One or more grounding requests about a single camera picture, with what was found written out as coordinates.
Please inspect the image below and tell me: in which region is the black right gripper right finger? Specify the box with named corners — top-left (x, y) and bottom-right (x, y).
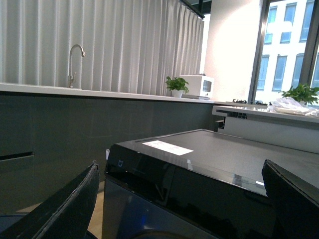
top-left (262, 159), bottom-right (319, 239)

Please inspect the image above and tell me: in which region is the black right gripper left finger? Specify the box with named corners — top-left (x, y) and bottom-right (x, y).
top-left (0, 161), bottom-right (100, 239)

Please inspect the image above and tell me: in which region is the grey front-load washing machine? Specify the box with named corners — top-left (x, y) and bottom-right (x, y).
top-left (102, 129), bottom-right (319, 239)

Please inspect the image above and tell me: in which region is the white counter ledge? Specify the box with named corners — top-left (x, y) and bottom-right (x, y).
top-left (212, 106), bottom-right (319, 153)

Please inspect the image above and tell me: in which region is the dark grey kitchen counter cabinet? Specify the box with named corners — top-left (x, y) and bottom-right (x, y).
top-left (0, 83), bottom-right (213, 214)

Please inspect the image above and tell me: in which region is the crumpled clear plastic bag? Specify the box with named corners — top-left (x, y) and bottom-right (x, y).
top-left (268, 97), bottom-right (319, 118)

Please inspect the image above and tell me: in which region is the green plant by window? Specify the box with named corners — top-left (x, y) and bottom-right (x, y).
top-left (281, 84), bottom-right (319, 105)

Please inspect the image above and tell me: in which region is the black gas stove grate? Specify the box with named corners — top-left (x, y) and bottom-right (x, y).
top-left (232, 99), bottom-right (268, 106)

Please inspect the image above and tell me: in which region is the white sticker on washer top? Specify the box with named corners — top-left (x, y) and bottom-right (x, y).
top-left (143, 140), bottom-right (193, 156)

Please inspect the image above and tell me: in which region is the silver gooseneck faucet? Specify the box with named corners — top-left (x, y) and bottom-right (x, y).
top-left (67, 44), bottom-right (86, 89)

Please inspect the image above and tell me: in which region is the white countertop oven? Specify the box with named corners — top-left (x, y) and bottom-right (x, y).
top-left (180, 75), bottom-right (214, 100)

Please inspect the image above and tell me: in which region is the small green potted plant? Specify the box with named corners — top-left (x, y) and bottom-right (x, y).
top-left (165, 76), bottom-right (189, 94)

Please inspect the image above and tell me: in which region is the white pleated curtain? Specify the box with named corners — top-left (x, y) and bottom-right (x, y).
top-left (0, 0), bottom-right (204, 96)

